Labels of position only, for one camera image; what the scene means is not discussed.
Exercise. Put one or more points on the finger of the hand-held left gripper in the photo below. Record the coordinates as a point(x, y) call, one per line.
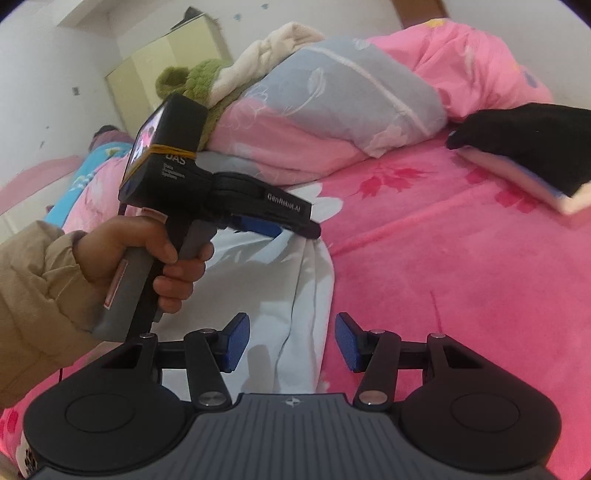
point(309, 230)
point(258, 227)

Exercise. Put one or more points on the green and cream fleece garment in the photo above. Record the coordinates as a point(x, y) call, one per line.
point(221, 74)

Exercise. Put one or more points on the pink and cream headboard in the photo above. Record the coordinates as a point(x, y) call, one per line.
point(32, 184)

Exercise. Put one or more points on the white sweatshirt with orange print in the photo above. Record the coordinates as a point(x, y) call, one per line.
point(277, 295)

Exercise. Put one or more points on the cream wardrobe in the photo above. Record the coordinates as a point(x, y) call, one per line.
point(175, 50)

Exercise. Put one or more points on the pink and grey floral duvet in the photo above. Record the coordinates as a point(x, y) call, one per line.
point(332, 106)

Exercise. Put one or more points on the person's left forearm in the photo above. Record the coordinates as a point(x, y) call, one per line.
point(37, 300)

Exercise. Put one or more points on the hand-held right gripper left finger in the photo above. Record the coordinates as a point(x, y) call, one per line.
point(238, 341)

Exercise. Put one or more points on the blue patterned quilt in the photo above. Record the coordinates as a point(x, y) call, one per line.
point(87, 175)

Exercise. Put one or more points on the person's left hand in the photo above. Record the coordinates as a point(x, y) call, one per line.
point(120, 244)

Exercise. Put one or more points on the black folded garment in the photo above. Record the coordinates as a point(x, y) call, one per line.
point(531, 143)

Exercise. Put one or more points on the cream folded garment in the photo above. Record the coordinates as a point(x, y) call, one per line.
point(531, 189)

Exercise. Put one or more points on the pink floral bed sheet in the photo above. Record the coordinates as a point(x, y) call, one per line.
point(438, 258)

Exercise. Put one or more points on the dark purple cloth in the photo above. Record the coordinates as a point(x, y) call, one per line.
point(111, 136)

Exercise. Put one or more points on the brown wooden door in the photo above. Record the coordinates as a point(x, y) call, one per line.
point(422, 9)

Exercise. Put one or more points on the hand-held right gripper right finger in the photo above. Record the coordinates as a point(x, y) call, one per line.
point(346, 341)

